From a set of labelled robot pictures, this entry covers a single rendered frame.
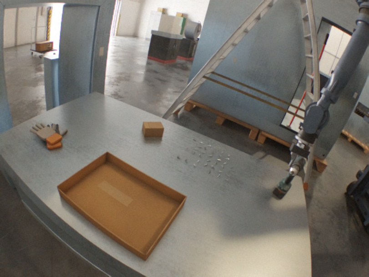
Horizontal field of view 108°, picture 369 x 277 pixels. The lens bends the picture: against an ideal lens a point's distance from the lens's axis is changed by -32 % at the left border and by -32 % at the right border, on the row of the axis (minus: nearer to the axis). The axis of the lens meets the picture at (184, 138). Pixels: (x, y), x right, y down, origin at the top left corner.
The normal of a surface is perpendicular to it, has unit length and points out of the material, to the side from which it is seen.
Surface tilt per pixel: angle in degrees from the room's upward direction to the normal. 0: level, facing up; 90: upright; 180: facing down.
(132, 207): 0
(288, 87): 90
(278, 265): 0
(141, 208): 0
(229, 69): 90
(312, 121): 81
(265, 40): 90
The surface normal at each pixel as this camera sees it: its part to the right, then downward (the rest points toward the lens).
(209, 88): -0.42, 0.40
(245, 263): 0.23, -0.82
